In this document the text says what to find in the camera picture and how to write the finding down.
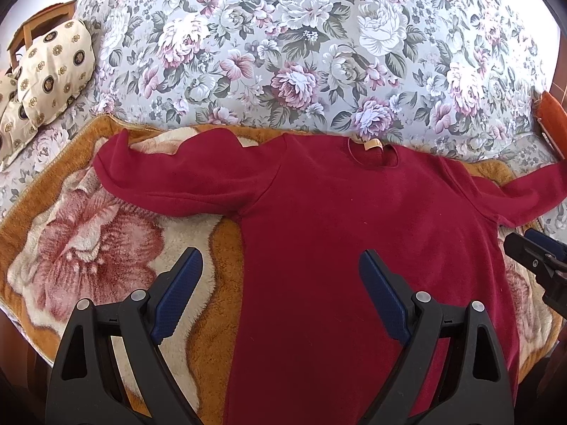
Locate dark red sweater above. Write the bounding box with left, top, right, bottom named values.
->
left=93, top=129, right=566, bottom=424

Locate grey floral bedspread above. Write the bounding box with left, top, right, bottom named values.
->
left=1, top=0, right=559, bottom=211

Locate wooden headboard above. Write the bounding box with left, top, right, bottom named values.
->
left=7, top=0, right=77, bottom=69

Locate orange floral plush blanket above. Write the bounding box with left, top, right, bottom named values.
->
left=1, top=118, right=561, bottom=424

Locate orange wooden furniture piece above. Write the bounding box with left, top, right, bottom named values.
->
left=535, top=91, right=567, bottom=159

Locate cream medallion pillow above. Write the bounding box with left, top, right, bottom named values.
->
left=17, top=19, right=95, bottom=128
left=1, top=66, right=38, bottom=171

